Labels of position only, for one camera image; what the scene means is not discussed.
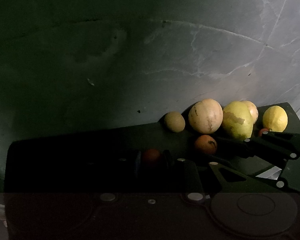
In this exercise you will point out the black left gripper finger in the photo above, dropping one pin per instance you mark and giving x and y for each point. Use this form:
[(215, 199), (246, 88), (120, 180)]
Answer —
[(224, 179)]

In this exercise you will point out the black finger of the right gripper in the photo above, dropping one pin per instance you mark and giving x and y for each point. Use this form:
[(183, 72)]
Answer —
[(275, 148)]

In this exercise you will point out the yellow lemon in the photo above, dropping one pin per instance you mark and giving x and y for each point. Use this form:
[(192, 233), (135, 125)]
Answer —
[(275, 119)]

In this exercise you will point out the orange persimmon fruit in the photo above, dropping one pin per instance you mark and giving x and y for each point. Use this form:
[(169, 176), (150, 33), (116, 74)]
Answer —
[(206, 144)]

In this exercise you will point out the small striped beige melon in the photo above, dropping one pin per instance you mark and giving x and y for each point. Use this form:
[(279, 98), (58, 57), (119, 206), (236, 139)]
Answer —
[(252, 109)]

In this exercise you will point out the green pear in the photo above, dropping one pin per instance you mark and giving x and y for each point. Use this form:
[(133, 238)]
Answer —
[(237, 120)]

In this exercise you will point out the large striped beige melon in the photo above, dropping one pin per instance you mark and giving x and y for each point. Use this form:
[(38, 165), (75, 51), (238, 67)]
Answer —
[(206, 116)]

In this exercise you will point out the small brown round fruit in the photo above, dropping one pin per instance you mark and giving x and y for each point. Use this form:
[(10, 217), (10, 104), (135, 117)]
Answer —
[(175, 121)]

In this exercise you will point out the dark red cherry tomato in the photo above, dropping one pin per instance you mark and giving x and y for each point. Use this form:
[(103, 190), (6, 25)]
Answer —
[(152, 154)]

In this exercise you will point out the silver metal tray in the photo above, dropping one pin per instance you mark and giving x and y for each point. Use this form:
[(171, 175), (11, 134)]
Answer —
[(272, 173)]

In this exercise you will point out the black table mat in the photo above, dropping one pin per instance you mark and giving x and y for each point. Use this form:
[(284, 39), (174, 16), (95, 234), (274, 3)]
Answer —
[(97, 184)]

